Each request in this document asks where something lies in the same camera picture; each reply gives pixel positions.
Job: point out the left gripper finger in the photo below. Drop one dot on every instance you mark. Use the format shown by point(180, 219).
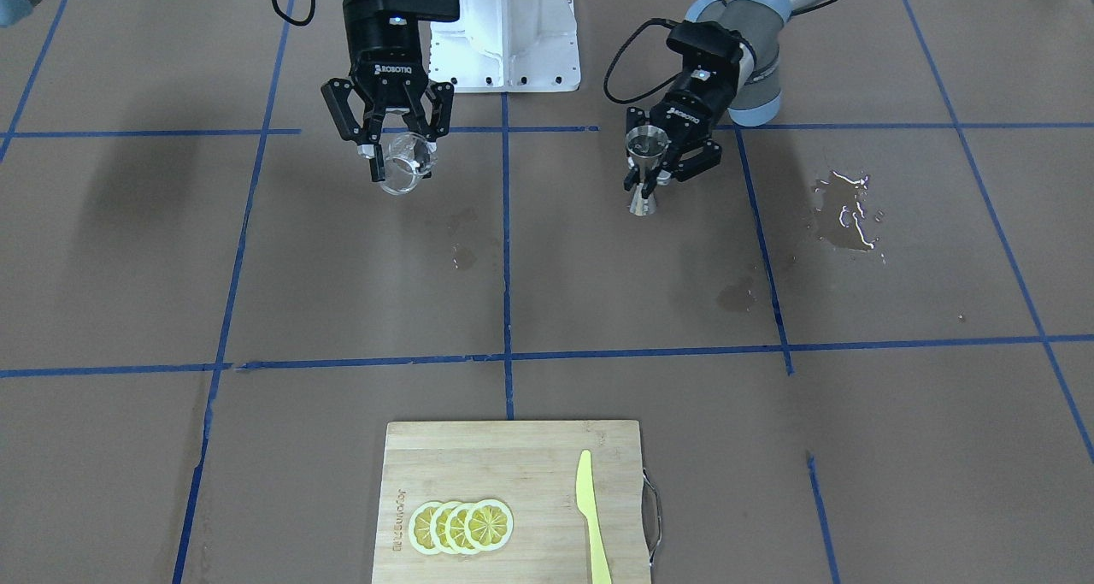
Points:
point(643, 151)
point(681, 165)

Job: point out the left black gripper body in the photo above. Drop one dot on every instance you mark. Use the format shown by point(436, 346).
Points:
point(681, 110)

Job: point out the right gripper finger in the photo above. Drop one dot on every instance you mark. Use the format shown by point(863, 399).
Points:
point(430, 112)
point(364, 134)

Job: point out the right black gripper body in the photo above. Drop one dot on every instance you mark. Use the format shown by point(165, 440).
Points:
point(389, 68)

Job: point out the steel jigger measuring cup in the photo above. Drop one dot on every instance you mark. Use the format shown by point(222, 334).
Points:
point(643, 204)

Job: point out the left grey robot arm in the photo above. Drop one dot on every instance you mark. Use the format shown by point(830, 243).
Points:
point(758, 91)

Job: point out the yellow plastic knife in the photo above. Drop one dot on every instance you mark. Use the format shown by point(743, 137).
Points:
point(587, 506)

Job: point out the bamboo cutting board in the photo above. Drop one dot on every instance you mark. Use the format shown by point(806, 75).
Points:
point(531, 466)

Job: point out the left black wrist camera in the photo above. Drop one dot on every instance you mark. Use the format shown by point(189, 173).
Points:
point(708, 45)

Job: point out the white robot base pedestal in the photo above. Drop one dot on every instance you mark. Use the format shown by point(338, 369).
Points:
point(529, 46)

